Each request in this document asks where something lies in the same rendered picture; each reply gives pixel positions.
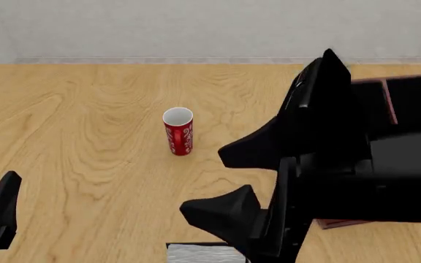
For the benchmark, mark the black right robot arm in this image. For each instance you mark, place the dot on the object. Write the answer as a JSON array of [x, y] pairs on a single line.
[[397, 189]]

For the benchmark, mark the red mug with white pattern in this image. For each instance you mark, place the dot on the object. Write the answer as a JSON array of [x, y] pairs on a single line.
[[181, 142]]

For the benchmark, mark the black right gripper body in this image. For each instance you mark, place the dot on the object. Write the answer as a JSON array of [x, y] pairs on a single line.
[[287, 208]]

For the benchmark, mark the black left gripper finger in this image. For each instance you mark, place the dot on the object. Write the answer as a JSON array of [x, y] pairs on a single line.
[[2, 200]]

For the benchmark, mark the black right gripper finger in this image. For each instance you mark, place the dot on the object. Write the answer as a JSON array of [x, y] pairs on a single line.
[[258, 150], [225, 216]]

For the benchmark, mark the red-brown desk caddy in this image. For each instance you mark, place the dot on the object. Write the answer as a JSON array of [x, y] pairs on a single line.
[[390, 104]]

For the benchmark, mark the grey patterned book black border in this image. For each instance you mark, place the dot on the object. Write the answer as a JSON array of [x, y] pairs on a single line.
[[199, 254]]

